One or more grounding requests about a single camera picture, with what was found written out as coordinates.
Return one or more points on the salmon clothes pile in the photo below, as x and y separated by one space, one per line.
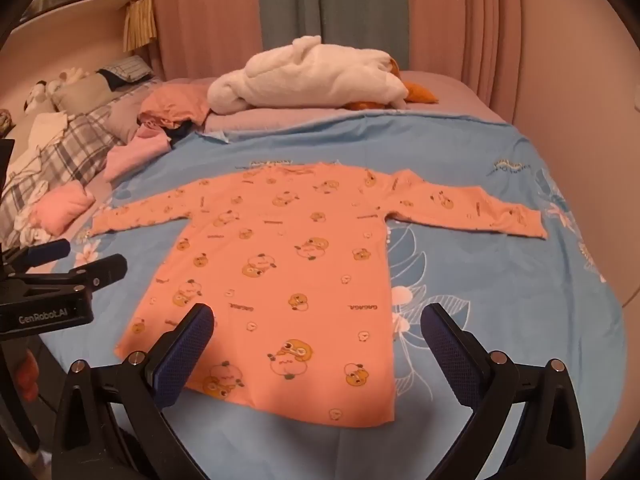
172 102

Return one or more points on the blue floral bed sheet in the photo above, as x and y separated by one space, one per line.
500 285

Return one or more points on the orange printed long-sleeve shirt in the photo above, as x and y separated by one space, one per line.
280 260

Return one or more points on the white plush goose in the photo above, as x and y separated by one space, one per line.
320 75

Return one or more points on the grey striped pillow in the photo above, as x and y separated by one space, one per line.
127 67

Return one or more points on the pink curtain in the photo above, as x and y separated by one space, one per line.
205 15
465 20

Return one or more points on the cream headboard shelf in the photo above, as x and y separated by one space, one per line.
75 35

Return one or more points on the pink folded cloth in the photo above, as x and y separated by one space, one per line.
62 205

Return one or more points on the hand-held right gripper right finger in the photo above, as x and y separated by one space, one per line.
450 355

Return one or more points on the small plush toys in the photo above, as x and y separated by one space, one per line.
62 79

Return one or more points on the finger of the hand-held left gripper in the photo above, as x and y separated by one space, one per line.
47 251
102 270

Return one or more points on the grey-green curtain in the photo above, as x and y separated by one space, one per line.
345 0

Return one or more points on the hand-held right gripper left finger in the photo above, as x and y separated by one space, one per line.
184 352

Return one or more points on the person's left hand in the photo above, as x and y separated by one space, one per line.
27 369

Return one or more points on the light pink garment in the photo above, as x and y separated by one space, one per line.
137 152

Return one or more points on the white patterned small cloth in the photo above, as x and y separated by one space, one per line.
30 227

